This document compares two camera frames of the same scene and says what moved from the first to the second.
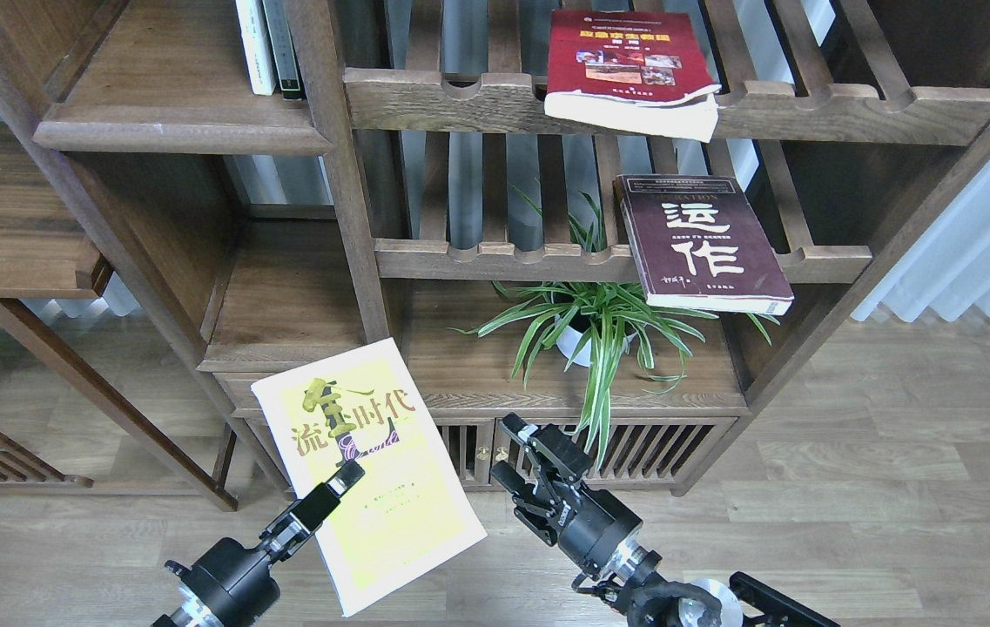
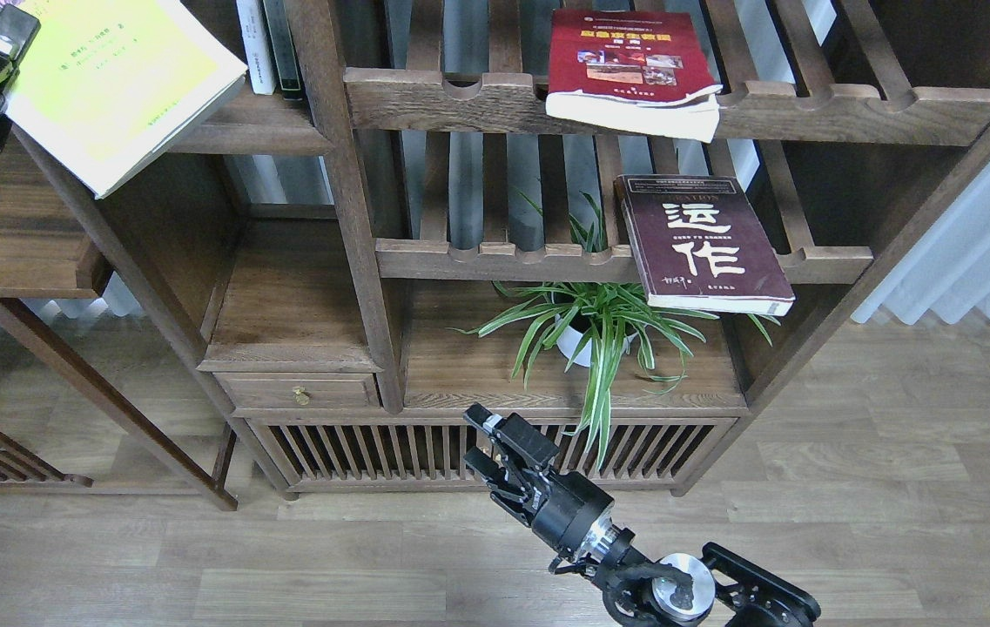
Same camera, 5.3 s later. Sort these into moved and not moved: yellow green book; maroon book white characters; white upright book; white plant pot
Moved: yellow green book
Not moved: white upright book; white plant pot; maroon book white characters
